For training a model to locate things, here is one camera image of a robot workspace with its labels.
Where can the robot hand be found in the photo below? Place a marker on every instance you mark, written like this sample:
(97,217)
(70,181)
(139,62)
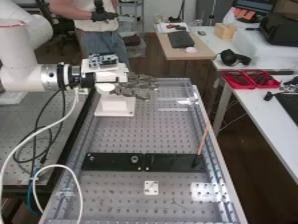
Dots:
(133,86)

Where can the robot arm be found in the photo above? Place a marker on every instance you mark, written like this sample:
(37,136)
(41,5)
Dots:
(21,50)

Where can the small grey nut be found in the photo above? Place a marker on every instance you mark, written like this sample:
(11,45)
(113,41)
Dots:
(133,158)

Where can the wooden desk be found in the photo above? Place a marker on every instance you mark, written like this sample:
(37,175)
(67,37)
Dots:
(176,53)

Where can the white mouse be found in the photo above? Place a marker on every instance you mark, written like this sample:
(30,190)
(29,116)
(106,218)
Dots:
(190,50)

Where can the black keyboard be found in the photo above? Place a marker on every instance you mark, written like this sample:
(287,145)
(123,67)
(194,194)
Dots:
(179,39)
(288,106)

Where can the long black bar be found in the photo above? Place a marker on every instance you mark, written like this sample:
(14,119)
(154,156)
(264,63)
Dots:
(74,133)

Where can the person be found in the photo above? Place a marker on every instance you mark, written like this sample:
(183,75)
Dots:
(94,26)

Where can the black office chair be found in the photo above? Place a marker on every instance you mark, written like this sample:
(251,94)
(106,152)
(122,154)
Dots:
(61,30)

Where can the thin stick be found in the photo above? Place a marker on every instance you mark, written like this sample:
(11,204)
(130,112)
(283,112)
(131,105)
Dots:
(202,143)

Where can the black plate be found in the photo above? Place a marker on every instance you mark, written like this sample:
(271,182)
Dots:
(110,162)

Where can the red tray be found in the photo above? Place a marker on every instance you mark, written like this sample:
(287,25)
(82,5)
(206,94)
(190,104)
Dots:
(236,80)
(264,78)

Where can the black headphones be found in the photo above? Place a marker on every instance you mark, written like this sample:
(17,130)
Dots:
(232,57)

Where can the light brown box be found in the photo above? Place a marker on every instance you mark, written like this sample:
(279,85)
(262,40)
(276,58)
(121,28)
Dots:
(223,31)

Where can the small black gadget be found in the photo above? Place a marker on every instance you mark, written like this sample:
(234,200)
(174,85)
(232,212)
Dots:
(267,96)

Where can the white desk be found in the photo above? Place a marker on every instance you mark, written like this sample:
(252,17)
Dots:
(266,126)
(266,56)

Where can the clear box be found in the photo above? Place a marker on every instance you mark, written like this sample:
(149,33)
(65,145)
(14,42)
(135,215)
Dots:
(219,173)

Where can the black bag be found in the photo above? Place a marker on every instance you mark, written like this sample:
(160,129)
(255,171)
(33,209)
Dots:
(279,31)

